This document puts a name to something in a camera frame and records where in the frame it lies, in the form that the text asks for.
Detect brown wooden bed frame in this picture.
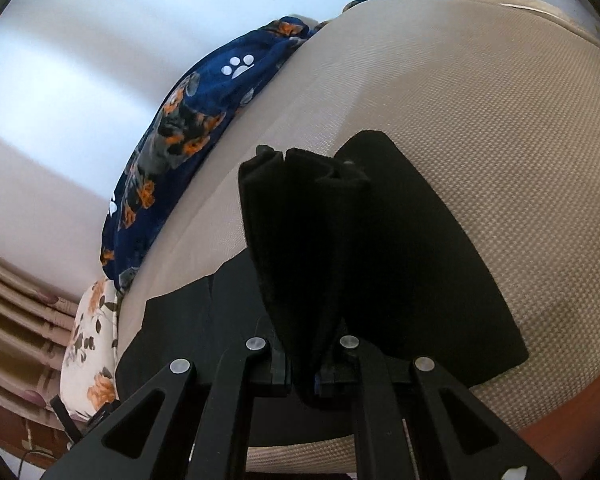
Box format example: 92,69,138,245
518,376,600,479

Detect brown striped curtain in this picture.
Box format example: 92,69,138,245
0,261,78,428

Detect black pants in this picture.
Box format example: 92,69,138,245
116,131,529,446

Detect white floral pillow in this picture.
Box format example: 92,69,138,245
59,278,119,422

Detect navy dog print blanket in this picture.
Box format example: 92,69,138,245
99,16,317,294

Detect beige woven mattress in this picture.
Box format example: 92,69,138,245
115,0,600,476

